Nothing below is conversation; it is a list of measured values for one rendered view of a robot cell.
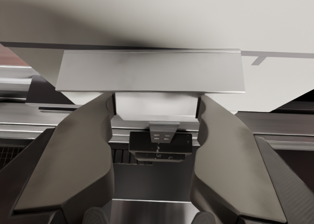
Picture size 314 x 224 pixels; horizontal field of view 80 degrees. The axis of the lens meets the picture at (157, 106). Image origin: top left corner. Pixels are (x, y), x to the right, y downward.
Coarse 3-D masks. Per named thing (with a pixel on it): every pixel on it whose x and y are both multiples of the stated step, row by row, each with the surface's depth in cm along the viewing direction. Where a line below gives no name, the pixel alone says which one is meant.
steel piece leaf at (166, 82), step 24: (72, 72) 9; (96, 72) 9; (120, 72) 9; (144, 72) 9; (168, 72) 9; (192, 72) 9; (216, 72) 8; (240, 72) 8; (120, 96) 14; (144, 96) 14; (168, 96) 14; (192, 96) 14
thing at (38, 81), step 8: (32, 80) 19; (40, 80) 19; (32, 88) 18; (40, 88) 18; (48, 88) 18; (32, 96) 18; (40, 96) 18; (48, 96) 18; (56, 96) 18; (64, 96) 18; (32, 104) 18; (40, 104) 18; (48, 104) 18; (56, 104) 18; (64, 104) 18; (72, 104) 18; (48, 112) 20; (56, 112) 20; (64, 112) 20
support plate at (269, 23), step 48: (0, 0) 7; (48, 0) 7; (96, 0) 7; (144, 0) 6; (192, 0) 6; (240, 0) 6; (288, 0) 6; (192, 48) 9; (240, 48) 9; (288, 48) 9; (96, 96) 15; (240, 96) 14; (288, 96) 14
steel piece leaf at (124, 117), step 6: (120, 114) 19; (126, 114) 19; (132, 114) 19; (138, 120) 21; (144, 120) 21; (150, 120) 21; (156, 120) 21; (162, 120) 21; (168, 120) 21; (174, 120) 21; (180, 120) 21; (186, 120) 21; (192, 120) 20
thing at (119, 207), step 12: (120, 204) 16; (132, 204) 16; (144, 204) 16; (156, 204) 16; (168, 204) 16; (180, 204) 16; (192, 204) 16; (120, 216) 16; (132, 216) 16; (144, 216) 16; (156, 216) 16; (168, 216) 16; (180, 216) 16; (192, 216) 16
